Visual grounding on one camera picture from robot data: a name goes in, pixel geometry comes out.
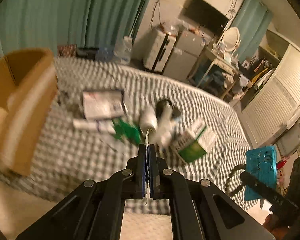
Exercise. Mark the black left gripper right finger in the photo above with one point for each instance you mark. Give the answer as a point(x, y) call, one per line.
point(199, 209)

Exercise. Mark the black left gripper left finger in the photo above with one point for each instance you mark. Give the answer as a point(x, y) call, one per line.
point(100, 204)

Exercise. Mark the checkered bed sheet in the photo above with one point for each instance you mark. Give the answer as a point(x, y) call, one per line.
point(64, 156)

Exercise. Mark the green and white box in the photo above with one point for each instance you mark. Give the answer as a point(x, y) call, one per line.
point(196, 142)

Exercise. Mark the blue plastic basket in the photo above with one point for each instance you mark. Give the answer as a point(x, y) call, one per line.
point(261, 165)

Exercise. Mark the white quilted blanket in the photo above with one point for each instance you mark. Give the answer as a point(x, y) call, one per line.
point(19, 210)

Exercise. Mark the green foil sachet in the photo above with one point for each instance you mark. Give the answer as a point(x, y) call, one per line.
point(125, 131)

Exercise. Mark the white tube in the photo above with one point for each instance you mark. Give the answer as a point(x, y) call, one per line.
point(102, 126)

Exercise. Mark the white tape roll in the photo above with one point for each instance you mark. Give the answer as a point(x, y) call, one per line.
point(148, 120)

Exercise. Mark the silver foil packet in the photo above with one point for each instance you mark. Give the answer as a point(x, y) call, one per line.
point(103, 104)

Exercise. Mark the brown cardboard box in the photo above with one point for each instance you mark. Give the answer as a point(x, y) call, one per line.
point(28, 84)

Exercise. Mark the white louvered wardrobe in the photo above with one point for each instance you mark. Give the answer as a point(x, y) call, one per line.
point(276, 106)

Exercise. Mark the white dressing table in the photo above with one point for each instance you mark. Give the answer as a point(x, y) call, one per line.
point(213, 74)

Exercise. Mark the clear plastic water bottle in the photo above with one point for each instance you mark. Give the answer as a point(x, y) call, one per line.
point(123, 50)

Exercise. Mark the dark patterned box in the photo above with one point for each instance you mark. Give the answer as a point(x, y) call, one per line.
point(68, 50)

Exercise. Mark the grey mini fridge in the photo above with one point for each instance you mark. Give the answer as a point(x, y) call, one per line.
point(185, 53)

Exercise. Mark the white suitcase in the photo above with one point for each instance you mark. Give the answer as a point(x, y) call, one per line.
point(158, 51)

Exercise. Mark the round vanity mirror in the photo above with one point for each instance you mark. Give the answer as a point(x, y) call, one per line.
point(231, 39)

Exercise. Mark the green curtain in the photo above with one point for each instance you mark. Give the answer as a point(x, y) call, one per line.
point(53, 23)
point(252, 21)

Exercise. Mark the black television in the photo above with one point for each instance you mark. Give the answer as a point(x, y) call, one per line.
point(206, 16)

